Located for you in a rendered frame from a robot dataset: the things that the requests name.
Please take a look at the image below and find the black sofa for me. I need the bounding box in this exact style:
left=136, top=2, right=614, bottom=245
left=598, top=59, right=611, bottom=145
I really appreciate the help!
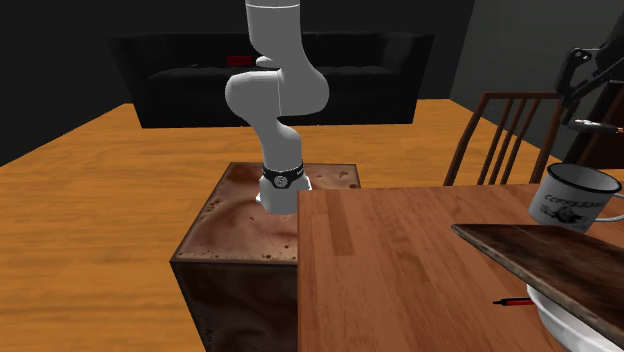
left=108, top=31, right=435, bottom=130

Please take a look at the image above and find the brown patterned robot stand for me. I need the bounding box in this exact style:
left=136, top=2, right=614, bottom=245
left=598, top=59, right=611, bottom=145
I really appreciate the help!
left=169, top=162, right=362, bottom=352

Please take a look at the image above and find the dark wooden board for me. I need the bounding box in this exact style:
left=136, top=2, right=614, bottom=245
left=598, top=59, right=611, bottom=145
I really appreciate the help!
left=450, top=223, right=624, bottom=349

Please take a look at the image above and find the wooden table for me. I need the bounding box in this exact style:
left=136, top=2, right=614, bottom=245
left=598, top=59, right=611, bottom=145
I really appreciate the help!
left=296, top=168, right=624, bottom=352

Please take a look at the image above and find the brown wooden chair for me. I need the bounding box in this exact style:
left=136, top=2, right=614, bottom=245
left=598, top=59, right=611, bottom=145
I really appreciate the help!
left=442, top=91, right=624, bottom=187

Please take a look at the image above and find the red and black pen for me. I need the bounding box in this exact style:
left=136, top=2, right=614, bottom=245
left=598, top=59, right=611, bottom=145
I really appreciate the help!
left=492, top=297, right=536, bottom=308

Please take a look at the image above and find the white bowl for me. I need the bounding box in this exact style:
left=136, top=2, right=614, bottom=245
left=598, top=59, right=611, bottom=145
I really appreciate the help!
left=525, top=284, right=624, bottom=352

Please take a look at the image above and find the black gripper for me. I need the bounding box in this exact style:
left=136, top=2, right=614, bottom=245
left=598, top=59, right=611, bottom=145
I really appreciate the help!
left=555, top=13, right=624, bottom=110

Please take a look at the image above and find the grey pen with orange tip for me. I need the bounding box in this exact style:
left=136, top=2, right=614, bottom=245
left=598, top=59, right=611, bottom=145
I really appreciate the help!
left=567, top=118, right=624, bottom=136

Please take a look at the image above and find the white enamel mug black rim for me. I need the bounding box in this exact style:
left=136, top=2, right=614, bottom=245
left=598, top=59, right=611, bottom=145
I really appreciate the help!
left=528, top=162, right=624, bottom=234

